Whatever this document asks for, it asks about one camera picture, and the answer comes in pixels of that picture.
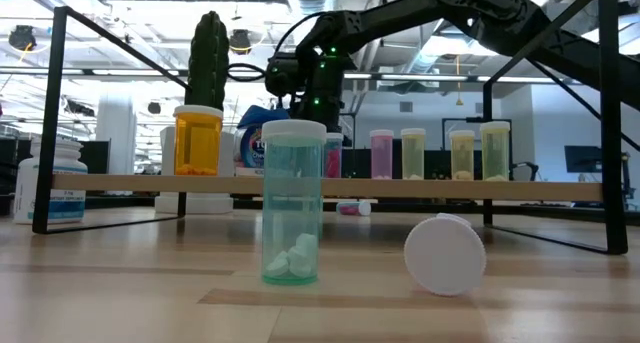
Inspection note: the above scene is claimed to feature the pink pill bottle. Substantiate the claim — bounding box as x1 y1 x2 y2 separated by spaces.
369 128 396 181
403 212 488 298

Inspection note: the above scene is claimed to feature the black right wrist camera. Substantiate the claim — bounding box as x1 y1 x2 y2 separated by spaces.
263 51 302 98

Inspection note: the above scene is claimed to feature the large white supplement bottle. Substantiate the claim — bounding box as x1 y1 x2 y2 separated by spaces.
13 137 89 226

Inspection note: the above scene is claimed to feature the black round ceiling device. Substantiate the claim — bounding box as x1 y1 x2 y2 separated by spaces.
7 24 39 53
228 28 253 57

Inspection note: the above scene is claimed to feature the dark computer monitor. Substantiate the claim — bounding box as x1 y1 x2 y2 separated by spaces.
564 145 605 175

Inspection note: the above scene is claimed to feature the pale yellow pill bottle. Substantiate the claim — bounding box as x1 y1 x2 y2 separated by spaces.
400 127 428 181

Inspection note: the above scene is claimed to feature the teal pill bottle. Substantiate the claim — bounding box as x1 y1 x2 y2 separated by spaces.
260 119 328 287

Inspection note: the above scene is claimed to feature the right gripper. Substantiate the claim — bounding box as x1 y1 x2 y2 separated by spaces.
292 55 357 133

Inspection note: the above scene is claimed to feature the pale green pill bottle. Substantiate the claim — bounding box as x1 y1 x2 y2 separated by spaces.
479 120 512 183

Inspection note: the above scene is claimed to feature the yellow hanging cord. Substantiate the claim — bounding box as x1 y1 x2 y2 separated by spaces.
452 55 465 107

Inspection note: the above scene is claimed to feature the white planter pot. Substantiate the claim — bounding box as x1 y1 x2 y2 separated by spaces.
154 126 245 216

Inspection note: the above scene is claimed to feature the large orange pill bottle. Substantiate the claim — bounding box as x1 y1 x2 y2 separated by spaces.
172 104 225 178

